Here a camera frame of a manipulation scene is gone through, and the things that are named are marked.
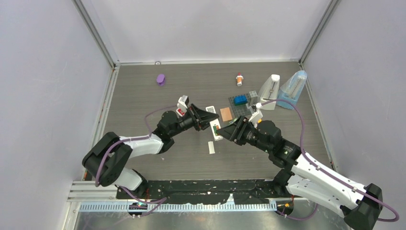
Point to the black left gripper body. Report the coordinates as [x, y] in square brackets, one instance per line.
[197, 124]

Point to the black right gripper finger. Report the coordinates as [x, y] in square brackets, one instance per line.
[227, 133]
[238, 124]

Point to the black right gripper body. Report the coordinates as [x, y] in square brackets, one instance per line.
[240, 140]

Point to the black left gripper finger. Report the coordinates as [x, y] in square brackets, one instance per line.
[203, 115]
[206, 120]

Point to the slim white remote control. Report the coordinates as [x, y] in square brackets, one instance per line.
[217, 137]

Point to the white remote with red keypad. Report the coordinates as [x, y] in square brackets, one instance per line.
[181, 111]

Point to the slim white battery cover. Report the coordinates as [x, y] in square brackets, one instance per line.
[211, 147]

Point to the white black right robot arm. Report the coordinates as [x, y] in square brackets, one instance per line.
[302, 175]

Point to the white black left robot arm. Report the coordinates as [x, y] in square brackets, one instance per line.
[107, 159]

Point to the brown cork square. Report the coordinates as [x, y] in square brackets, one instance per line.
[226, 114]

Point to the grey building block baseplate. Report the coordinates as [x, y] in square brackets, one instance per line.
[241, 110]

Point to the blue building brick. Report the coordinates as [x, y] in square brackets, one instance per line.
[240, 100]

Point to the purple plastic cap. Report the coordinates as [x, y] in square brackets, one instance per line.
[161, 78]

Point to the small orange white bottle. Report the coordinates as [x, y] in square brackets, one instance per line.
[239, 79]

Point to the white metronome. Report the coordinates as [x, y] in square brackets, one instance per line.
[269, 91]

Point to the light blue metronome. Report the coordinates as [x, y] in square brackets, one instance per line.
[291, 90]

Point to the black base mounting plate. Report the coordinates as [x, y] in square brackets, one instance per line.
[207, 192]

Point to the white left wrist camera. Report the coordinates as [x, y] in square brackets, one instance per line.
[183, 102]

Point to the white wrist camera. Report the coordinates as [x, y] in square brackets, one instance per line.
[257, 115]
[183, 102]

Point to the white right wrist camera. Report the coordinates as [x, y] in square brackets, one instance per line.
[257, 115]

